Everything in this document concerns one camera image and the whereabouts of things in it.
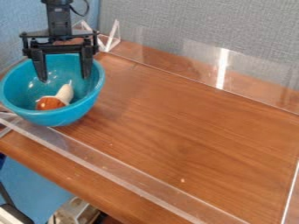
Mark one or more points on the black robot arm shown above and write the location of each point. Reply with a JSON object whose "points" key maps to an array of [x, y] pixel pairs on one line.
{"points": [[59, 10]]}

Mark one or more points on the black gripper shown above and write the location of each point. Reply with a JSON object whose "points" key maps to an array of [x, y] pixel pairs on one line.
{"points": [[39, 43]]}

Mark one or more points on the white box under table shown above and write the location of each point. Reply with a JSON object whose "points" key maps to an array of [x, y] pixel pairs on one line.
{"points": [[75, 211]]}

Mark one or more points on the blue plastic bowl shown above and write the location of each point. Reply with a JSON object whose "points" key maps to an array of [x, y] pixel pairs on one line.
{"points": [[22, 89]]}

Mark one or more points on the clear acrylic corner bracket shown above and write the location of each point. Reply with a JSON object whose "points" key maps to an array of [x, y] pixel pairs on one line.
{"points": [[107, 42]]}

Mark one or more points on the grey black object bottom left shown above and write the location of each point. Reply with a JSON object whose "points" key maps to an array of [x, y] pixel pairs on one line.
{"points": [[10, 214]]}

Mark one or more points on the clear acrylic front barrier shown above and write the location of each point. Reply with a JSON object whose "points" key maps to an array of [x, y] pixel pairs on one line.
{"points": [[137, 181]]}

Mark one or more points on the clear acrylic barrier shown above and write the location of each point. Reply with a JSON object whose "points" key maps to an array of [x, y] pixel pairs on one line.
{"points": [[137, 181], [258, 79]]}

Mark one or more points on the clear acrylic back barrier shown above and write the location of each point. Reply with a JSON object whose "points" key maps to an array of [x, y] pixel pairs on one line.
{"points": [[258, 79]]}

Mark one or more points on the brown and white toy mushroom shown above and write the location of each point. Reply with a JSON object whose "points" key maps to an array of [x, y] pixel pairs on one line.
{"points": [[58, 101]]}

